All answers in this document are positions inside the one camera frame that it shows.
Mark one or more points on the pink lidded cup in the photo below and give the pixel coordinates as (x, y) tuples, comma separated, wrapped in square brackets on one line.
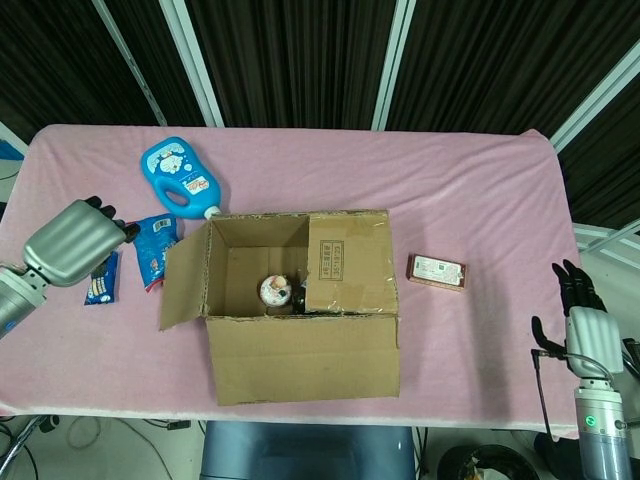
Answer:
[(275, 290)]

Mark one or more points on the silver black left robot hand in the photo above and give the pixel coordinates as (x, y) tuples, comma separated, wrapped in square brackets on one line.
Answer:
[(67, 245)]

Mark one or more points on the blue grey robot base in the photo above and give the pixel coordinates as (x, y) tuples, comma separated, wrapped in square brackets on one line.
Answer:
[(305, 450)]

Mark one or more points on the thin white frame post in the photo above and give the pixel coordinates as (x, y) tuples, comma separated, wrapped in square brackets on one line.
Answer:
[(130, 60)]

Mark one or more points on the black round bin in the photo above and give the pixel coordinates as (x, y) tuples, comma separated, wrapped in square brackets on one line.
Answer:
[(485, 462)]

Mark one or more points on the blue snack bag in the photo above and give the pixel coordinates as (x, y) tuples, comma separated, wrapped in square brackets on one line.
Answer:
[(155, 250)]

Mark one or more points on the wide white frame post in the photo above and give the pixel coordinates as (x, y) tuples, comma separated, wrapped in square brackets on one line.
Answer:
[(192, 60)]

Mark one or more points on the pink tablecloth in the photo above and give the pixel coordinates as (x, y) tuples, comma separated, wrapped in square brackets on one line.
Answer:
[(450, 200)]

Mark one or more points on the black curtain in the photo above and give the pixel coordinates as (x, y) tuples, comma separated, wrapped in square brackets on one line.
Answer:
[(300, 50)]

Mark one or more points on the white slanted frame beam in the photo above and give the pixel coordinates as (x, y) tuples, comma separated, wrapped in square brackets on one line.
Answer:
[(595, 97)]

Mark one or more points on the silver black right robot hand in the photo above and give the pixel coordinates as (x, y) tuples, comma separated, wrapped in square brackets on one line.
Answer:
[(592, 335)]

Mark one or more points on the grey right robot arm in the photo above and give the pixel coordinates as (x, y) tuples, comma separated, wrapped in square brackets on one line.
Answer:
[(602, 430)]

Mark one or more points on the white low frame beam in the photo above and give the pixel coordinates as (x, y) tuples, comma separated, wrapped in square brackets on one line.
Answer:
[(607, 235)]

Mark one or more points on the dark blue cookie packet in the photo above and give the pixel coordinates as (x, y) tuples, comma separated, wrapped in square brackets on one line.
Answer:
[(102, 282)]

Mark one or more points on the brown cardboard box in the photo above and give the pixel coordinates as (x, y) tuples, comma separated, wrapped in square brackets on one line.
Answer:
[(305, 355)]

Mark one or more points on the chrome metal tube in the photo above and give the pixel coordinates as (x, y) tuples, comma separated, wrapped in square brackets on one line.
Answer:
[(20, 445)]

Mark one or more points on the red and yellow flat box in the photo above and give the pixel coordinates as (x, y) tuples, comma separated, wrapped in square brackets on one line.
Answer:
[(437, 272)]

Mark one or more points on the small dark bottle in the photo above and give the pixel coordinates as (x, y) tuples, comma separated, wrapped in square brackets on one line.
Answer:
[(299, 297)]

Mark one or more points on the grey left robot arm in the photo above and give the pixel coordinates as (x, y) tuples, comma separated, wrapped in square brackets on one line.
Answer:
[(15, 300)]

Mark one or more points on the small black adapter box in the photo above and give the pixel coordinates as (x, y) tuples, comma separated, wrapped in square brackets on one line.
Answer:
[(178, 425)]

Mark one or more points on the blue detergent bottle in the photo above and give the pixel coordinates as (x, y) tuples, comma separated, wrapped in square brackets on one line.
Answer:
[(170, 165)]

